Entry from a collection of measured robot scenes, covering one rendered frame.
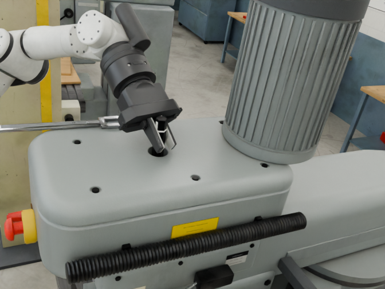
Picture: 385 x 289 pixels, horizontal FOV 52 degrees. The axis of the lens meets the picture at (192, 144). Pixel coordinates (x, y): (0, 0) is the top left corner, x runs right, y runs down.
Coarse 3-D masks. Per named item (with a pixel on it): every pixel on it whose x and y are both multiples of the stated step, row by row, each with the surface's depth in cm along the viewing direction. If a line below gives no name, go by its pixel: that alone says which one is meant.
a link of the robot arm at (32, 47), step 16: (16, 32) 86; (32, 32) 84; (48, 32) 82; (16, 48) 85; (32, 48) 84; (48, 48) 83; (0, 64) 85; (16, 64) 86; (32, 64) 89; (32, 80) 92
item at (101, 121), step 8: (80, 120) 78; (88, 120) 78; (96, 120) 79; (104, 120) 79; (112, 120) 81; (0, 128) 71; (8, 128) 72; (16, 128) 72; (24, 128) 73; (32, 128) 73; (40, 128) 74; (48, 128) 74; (56, 128) 75; (64, 128) 76; (104, 128) 78; (112, 128) 79
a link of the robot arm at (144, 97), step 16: (112, 64) 73; (128, 64) 72; (144, 64) 73; (112, 80) 73; (128, 80) 72; (144, 80) 73; (128, 96) 70; (144, 96) 72; (160, 96) 74; (128, 112) 69; (144, 112) 70; (160, 112) 72; (176, 112) 75; (128, 128) 71
